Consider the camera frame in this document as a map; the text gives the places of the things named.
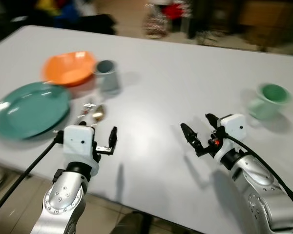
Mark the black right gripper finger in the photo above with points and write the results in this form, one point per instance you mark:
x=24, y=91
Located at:
x=191, y=137
x=213, y=120

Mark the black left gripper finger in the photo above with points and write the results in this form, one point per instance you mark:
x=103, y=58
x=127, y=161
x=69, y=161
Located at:
x=83, y=124
x=113, y=137

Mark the shiny metal spoon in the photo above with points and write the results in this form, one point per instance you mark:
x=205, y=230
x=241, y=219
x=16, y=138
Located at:
x=98, y=115

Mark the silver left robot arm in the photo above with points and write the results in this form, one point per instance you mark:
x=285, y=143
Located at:
x=63, y=200

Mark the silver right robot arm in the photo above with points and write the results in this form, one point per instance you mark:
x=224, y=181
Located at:
x=263, y=195

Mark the silver metal cutlery piece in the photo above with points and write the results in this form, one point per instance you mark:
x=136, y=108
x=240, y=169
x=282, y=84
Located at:
x=87, y=108

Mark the grey cup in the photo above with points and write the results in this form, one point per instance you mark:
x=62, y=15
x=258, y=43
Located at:
x=108, y=78

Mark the teal round plate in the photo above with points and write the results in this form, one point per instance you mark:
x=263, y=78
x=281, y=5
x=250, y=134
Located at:
x=31, y=111

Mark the orange plastic bowl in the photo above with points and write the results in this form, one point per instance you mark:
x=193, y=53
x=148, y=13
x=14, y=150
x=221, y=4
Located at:
x=68, y=68

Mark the light green mug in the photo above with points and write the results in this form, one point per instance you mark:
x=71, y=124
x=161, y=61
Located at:
x=269, y=101

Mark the dark table leg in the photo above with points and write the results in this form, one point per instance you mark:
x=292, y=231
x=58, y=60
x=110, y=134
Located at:
x=133, y=224

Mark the black cloth pile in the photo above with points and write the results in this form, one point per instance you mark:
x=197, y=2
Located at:
x=95, y=24

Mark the patterned bag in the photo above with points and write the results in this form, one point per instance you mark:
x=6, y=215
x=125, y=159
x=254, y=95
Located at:
x=156, y=27

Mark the brown wooden cabinet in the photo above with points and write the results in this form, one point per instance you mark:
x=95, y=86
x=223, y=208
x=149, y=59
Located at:
x=262, y=22

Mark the blue object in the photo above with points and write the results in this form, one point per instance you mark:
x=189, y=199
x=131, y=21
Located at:
x=68, y=12

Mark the red object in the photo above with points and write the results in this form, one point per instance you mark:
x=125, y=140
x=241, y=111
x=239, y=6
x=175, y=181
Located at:
x=173, y=10

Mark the yellow object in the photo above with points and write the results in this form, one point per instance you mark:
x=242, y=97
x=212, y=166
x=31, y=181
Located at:
x=46, y=6

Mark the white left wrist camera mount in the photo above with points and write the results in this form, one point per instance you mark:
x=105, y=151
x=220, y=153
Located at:
x=79, y=144

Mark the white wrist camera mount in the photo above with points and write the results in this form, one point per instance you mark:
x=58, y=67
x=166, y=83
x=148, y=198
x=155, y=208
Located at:
x=233, y=129
x=79, y=144

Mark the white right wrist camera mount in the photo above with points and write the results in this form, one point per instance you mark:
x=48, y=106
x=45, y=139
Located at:
x=233, y=129

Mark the black upright post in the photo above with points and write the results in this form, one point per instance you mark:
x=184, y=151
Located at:
x=195, y=18

